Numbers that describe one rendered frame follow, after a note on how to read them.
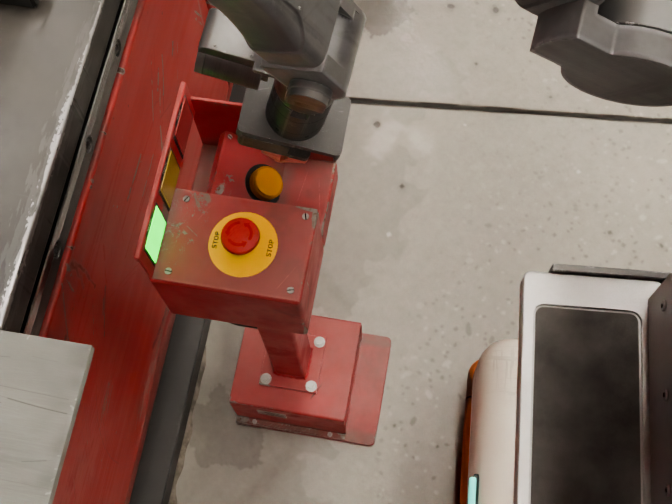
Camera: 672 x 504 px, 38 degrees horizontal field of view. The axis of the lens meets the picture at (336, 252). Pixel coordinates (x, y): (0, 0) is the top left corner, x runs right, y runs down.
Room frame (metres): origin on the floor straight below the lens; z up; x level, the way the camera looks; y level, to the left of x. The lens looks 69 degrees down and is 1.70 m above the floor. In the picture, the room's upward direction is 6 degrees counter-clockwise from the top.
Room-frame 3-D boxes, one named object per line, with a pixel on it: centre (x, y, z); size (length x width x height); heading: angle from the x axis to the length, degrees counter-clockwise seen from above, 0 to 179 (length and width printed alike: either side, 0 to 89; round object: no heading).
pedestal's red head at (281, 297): (0.42, 0.09, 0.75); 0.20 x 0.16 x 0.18; 164
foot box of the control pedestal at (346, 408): (0.42, 0.06, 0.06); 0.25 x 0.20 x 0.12; 74
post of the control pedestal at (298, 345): (0.42, 0.09, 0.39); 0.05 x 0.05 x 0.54; 74
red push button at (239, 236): (0.38, 0.09, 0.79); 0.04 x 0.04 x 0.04
